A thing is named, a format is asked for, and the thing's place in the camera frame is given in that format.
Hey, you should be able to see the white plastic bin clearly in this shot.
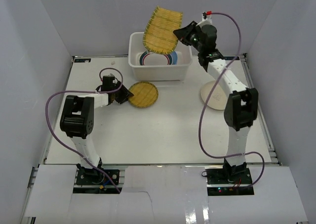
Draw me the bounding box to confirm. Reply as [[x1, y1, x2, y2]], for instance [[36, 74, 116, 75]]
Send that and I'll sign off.
[[128, 32, 193, 81]]

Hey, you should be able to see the blue table label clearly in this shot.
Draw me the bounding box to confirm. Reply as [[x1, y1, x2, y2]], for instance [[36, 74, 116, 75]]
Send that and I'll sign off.
[[74, 58, 91, 63], [224, 56, 240, 61]]

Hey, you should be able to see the rectangular bamboo woven tray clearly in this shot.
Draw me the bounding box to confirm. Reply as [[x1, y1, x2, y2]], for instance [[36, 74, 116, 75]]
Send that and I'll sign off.
[[143, 6, 183, 54]]

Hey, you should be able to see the green rimmed white plate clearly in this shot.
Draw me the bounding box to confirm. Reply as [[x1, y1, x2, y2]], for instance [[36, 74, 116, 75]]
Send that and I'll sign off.
[[139, 51, 173, 66]]

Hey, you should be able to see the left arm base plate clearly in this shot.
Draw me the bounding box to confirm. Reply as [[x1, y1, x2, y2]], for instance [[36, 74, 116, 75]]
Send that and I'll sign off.
[[73, 168, 122, 194]]

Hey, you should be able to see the pink plastic plate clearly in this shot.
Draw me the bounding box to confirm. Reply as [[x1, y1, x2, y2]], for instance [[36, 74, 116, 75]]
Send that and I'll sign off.
[[176, 51, 183, 65]]

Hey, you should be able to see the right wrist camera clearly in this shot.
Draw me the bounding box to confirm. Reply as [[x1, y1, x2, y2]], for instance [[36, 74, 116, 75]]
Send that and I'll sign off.
[[202, 10, 212, 24]]

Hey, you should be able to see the blue plastic plate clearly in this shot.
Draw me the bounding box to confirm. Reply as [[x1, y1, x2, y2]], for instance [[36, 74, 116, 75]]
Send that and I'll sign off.
[[167, 51, 178, 65]]

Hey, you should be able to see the cream round plate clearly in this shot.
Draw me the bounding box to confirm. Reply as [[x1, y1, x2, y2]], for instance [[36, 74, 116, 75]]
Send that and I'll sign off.
[[200, 81, 227, 111]]

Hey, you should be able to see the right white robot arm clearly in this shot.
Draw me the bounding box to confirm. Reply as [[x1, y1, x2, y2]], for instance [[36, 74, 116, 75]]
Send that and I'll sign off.
[[173, 21, 259, 184]]

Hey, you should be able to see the round bamboo woven plate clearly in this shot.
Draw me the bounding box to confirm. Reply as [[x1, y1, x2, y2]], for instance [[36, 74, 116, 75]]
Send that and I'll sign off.
[[128, 82, 159, 108]]

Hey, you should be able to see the left blue table label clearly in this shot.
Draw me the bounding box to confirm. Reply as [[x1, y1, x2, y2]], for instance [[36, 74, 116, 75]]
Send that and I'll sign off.
[[74, 58, 91, 63]]

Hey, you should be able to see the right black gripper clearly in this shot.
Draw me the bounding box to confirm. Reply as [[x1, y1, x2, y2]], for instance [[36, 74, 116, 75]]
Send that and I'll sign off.
[[173, 22, 204, 53]]

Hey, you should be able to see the right blue table label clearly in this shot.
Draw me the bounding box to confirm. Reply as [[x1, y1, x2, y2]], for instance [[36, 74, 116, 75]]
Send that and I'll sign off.
[[224, 56, 240, 61]]

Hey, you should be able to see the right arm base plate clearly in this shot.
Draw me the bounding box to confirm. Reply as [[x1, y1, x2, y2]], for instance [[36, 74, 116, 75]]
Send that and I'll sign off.
[[201, 168, 254, 196]]

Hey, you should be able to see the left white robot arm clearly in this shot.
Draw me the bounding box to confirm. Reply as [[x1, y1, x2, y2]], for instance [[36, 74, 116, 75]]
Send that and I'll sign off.
[[60, 74, 134, 184]]

